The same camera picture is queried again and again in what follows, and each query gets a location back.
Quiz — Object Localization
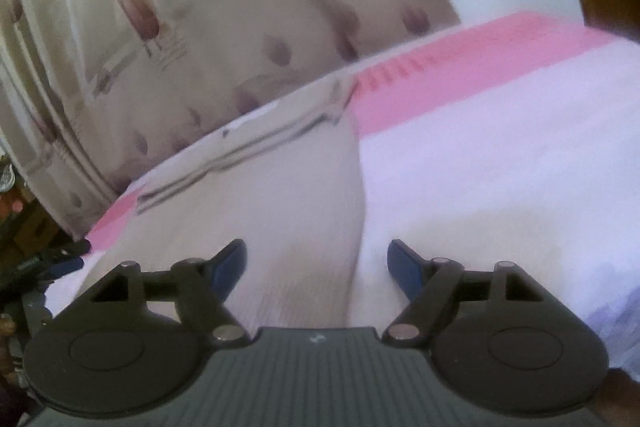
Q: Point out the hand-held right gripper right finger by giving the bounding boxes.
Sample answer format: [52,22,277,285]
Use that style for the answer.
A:
[381,238,548,350]

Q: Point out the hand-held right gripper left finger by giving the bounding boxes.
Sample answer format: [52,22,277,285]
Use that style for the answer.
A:
[87,238,252,349]

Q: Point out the pink checked blanket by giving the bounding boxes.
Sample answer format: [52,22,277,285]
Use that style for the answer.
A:
[45,11,640,373]

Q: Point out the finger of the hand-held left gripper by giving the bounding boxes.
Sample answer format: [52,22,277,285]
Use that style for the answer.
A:
[27,239,92,282]

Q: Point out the colourful household clutter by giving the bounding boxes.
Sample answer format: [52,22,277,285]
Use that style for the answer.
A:
[0,142,66,258]

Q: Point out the white small garment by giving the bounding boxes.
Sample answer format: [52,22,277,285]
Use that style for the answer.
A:
[134,71,368,329]

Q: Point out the leaf print curtain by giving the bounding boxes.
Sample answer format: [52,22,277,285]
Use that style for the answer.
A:
[0,0,463,242]

